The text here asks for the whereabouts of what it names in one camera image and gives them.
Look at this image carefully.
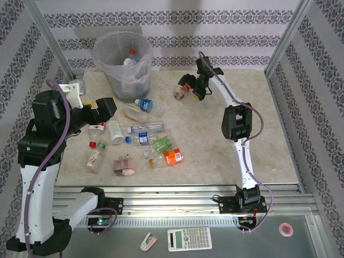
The clear bottle orange white label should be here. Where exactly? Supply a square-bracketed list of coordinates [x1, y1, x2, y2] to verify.
[122, 104, 147, 122]

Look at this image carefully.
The aluminium frame post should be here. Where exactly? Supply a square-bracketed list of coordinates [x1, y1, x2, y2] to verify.
[264, 0, 314, 78]
[23, 0, 76, 83]

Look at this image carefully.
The blue label bottle white cap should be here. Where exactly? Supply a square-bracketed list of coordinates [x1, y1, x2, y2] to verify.
[134, 98, 165, 117]

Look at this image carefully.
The small brown bottle red cap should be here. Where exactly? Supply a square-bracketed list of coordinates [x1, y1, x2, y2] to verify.
[173, 83, 192, 101]

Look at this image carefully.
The small bottle green label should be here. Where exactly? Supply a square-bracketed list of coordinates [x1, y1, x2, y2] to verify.
[88, 140, 108, 151]

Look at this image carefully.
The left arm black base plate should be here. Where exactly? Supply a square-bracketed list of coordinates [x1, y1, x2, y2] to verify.
[76, 197, 124, 216]

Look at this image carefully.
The orange label bottle yellow cap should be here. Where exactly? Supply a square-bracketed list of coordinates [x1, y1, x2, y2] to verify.
[148, 148, 185, 169]

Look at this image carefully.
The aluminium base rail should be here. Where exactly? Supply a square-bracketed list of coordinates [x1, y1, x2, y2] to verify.
[52, 183, 317, 218]

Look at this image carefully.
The pink tape roll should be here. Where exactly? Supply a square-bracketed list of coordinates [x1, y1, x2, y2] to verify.
[278, 223, 294, 238]

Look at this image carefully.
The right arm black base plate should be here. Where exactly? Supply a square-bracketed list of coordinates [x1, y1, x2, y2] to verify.
[218, 196, 267, 215]

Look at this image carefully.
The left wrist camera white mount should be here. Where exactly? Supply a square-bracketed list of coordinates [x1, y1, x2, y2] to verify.
[58, 77, 87, 109]

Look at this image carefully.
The white scientific calculator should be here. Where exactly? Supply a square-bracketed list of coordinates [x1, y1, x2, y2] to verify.
[167, 227, 213, 252]

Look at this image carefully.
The rectangular clear bottle cream label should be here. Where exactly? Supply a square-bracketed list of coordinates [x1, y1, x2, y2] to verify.
[84, 148, 105, 174]

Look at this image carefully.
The green label clear bottle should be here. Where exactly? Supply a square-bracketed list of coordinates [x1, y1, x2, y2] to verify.
[143, 133, 177, 159]

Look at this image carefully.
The silver wire mesh bin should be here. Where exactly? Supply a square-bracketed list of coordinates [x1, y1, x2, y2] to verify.
[93, 31, 153, 103]

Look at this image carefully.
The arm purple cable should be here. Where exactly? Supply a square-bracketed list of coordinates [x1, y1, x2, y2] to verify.
[23, 79, 118, 258]
[198, 51, 275, 234]

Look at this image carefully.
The wide-mouth bottle white label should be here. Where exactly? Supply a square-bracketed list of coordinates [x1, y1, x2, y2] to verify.
[106, 120, 126, 146]

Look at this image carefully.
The grey slotted cable duct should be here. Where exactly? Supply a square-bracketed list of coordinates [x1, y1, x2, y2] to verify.
[72, 217, 240, 228]

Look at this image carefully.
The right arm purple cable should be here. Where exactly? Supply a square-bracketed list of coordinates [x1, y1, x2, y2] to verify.
[198, 51, 275, 234]

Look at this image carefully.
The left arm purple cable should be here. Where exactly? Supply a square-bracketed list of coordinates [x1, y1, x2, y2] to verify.
[23, 79, 118, 258]

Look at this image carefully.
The clear plastic bin liner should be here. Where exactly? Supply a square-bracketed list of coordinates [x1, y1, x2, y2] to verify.
[93, 31, 153, 83]

